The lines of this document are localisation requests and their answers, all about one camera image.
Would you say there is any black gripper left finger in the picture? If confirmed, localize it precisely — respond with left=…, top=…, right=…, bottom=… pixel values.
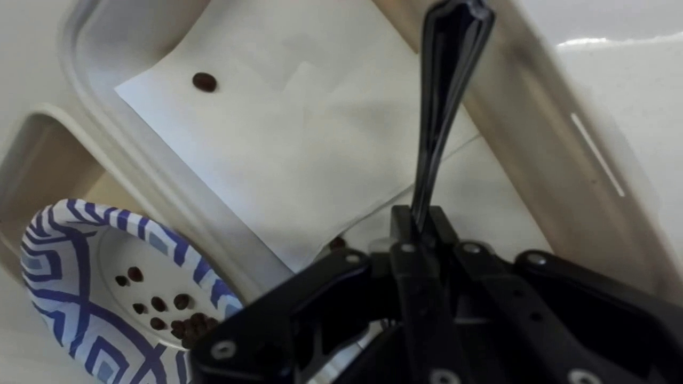
left=189, top=204, right=458, bottom=384

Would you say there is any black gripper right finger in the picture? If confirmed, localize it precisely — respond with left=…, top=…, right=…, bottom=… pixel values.
left=425, top=206, right=683, bottom=384

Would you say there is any brown beans pile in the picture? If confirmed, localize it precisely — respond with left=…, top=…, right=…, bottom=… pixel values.
left=113, top=265, right=220, bottom=350

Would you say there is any metal spoon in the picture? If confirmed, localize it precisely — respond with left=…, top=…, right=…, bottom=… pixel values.
left=409, top=0, right=498, bottom=237

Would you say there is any blue patterned paper bowl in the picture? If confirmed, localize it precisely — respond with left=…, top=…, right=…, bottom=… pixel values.
left=19, top=196, right=247, bottom=384

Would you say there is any white paper tray liner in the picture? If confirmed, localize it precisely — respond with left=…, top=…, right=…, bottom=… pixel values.
left=113, top=0, right=488, bottom=275

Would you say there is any single brown bean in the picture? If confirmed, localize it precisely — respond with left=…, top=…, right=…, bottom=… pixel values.
left=191, top=71, right=220, bottom=95

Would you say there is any white clamshell takeout tray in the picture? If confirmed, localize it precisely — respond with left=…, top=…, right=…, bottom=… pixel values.
left=0, top=0, right=683, bottom=315

